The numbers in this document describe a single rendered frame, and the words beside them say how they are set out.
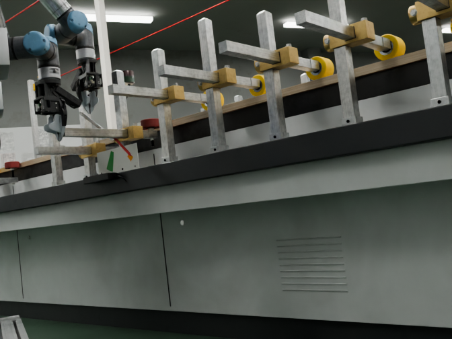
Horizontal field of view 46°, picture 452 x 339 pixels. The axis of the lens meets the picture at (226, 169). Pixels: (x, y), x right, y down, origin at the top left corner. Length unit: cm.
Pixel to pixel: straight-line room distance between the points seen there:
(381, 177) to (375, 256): 35
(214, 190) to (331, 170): 46
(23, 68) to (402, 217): 802
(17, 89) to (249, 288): 743
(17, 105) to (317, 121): 754
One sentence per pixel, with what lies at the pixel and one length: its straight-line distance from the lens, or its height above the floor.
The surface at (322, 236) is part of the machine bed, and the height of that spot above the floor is 38.
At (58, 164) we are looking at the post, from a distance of 260.
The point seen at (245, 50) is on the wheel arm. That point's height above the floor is 94.
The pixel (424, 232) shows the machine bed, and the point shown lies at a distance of 169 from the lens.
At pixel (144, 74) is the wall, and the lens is 955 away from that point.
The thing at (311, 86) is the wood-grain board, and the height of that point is 88.
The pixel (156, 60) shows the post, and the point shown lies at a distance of 205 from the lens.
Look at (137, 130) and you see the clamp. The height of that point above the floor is 85.
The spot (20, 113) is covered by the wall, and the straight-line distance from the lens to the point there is 904.
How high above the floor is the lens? 52
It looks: 4 degrees up
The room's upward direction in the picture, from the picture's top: 7 degrees counter-clockwise
